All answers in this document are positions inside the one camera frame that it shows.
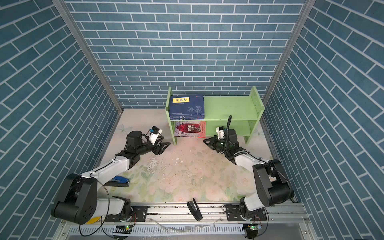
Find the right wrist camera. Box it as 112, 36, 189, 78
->
216, 127, 226, 140

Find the black clip on rail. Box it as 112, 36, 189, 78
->
187, 198, 203, 222

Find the green two-tier shelf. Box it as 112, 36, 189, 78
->
166, 87, 265, 145

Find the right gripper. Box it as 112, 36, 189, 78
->
203, 135, 230, 153

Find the blue book yellow label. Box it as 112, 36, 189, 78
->
169, 95, 205, 121

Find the yellow pen holder cup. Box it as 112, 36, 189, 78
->
87, 217, 101, 225

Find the red illustrated book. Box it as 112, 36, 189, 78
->
174, 121, 206, 138

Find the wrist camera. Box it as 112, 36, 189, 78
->
148, 126, 164, 146
216, 127, 226, 140

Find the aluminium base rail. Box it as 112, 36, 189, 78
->
54, 202, 316, 240

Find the blue black stapler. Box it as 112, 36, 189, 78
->
104, 176, 130, 188

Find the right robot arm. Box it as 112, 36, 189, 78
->
203, 116, 294, 219

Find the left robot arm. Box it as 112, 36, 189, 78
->
51, 127, 170, 225

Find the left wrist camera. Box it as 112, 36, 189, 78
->
148, 126, 164, 146

